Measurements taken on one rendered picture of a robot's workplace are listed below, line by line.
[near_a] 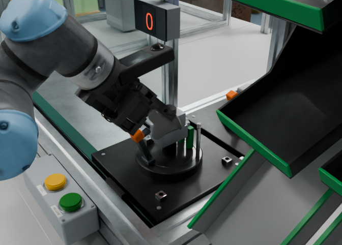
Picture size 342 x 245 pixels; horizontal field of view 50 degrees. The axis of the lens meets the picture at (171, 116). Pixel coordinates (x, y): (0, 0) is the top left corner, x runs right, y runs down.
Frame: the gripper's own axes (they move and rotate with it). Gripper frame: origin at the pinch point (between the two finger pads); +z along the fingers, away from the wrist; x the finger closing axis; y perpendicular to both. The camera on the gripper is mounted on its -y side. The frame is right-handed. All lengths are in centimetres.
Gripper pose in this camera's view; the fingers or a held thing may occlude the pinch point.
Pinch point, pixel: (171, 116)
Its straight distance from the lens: 72.8
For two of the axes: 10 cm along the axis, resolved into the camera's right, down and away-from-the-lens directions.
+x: 6.2, 4.1, -6.7
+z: 5.1, 4.4, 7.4
